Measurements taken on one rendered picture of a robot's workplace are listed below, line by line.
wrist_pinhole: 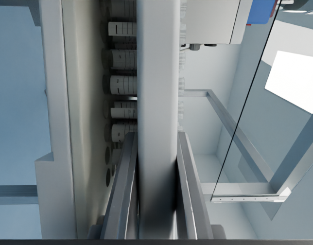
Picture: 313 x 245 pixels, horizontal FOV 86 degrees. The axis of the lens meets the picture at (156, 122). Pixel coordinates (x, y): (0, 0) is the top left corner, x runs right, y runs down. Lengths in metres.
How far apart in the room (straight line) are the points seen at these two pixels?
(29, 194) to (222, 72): 3.87
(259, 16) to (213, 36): 0.13
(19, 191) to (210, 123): 4.16
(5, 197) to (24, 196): 0.08
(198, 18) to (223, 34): 0.08
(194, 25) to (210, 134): 4.38
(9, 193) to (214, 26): 1.00
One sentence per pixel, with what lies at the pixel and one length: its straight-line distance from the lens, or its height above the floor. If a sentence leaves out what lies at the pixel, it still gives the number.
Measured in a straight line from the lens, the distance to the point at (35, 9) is 0.60.
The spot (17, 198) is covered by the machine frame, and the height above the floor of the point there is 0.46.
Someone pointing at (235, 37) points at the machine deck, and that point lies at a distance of 0.53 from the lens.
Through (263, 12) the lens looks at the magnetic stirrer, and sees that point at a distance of 0.59.
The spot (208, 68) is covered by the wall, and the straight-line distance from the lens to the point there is 4.01.
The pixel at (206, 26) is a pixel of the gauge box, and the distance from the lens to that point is 0.50.
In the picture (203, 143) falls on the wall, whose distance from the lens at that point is 4.90.
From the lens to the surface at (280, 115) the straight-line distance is 0.62.
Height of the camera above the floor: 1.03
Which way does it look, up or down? 2 degrees up
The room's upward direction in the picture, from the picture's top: 90 degrees clockwise
